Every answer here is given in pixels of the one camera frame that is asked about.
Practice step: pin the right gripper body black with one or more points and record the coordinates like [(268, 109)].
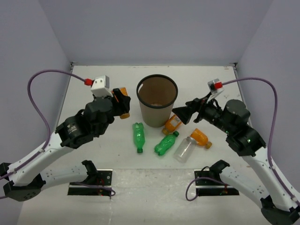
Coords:
[(212, 114)]

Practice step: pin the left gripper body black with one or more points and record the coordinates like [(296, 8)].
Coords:
[(102, 130)]

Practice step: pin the green bottle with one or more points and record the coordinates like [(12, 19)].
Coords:
[(166, 143), (138, 136)]

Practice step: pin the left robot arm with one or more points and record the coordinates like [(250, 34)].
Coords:
[(30, 175)]

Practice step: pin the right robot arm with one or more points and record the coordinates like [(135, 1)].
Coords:
[(277, 205)]

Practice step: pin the brown cardboard bin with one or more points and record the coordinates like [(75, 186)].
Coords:
[(156, 94)]

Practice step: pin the orange bottle with label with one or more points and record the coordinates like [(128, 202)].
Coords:
[(171, 125)]

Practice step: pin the clear plastic bottle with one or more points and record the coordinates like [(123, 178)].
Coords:
[(185, 149)]

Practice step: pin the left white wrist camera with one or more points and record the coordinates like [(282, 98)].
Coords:
[(101, 87)]

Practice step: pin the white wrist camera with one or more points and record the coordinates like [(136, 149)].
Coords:
[(101, 87), (216, 88)]

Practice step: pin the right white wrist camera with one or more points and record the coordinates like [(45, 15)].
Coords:
[(216, 88)]

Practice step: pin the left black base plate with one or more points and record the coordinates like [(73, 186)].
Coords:
[(98, 186)]

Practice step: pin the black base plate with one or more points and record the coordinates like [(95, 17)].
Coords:
[(211, 188), (98, 186)]

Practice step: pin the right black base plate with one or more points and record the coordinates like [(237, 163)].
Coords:
[(211, 188)]

